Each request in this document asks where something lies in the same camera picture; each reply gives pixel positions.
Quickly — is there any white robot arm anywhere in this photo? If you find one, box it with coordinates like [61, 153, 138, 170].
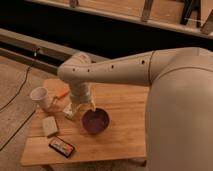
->
[57, 47, 213, 171]

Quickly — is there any wooden board table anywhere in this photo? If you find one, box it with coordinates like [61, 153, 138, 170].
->
[21, 83, 149, 166]

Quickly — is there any grey metal rail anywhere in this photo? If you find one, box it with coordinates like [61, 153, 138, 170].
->
[0, 27, 111, 76]

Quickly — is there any black cable on floor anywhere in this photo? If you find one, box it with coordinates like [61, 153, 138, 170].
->
[0, 47, 42, 153]

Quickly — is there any beige sponge block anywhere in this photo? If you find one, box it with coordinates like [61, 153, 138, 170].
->
[42, 116, 58, 137]

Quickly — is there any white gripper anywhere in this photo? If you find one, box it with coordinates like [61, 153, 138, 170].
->
[69, 83, 96, 116]

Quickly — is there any dark purple ceramic bowl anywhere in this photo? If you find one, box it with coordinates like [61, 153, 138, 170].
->
[82, 108, 110, 134]

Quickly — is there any black snack packet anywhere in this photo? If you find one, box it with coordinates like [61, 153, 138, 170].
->
[49, 137, 75, 158]

